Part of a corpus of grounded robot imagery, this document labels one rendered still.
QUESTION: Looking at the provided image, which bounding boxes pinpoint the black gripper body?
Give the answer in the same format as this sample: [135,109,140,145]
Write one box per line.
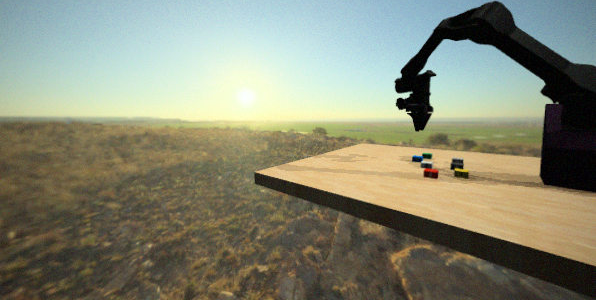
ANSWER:
[406,89,434,113]

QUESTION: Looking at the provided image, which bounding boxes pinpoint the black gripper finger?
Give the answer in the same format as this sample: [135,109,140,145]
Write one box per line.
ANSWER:
[407,113,427,132]
[420,113,433,130]

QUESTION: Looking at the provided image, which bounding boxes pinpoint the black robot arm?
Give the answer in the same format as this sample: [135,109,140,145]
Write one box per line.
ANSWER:
[395,1,596,132]

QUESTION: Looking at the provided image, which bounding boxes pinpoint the red block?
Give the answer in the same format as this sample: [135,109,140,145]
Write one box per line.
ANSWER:
[423,168,439,179]

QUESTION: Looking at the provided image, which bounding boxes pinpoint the yellow block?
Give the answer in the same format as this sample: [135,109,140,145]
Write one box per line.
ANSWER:
[454,169,468,179]

